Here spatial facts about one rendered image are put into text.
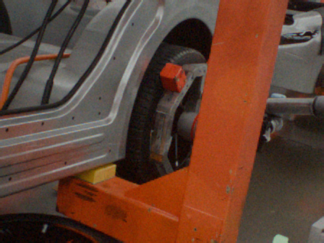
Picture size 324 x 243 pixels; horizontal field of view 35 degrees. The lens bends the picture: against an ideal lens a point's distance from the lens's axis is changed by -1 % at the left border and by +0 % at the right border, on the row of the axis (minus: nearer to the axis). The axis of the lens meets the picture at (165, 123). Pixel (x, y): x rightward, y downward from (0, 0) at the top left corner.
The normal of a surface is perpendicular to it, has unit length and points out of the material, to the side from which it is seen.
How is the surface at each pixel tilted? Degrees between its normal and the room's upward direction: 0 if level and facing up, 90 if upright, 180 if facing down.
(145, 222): 90
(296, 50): 89
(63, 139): 90
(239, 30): 90
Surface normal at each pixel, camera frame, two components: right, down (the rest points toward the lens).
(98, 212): -0.50, 0.13
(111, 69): 0.85, 0.25
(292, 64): 0.16, 0.27
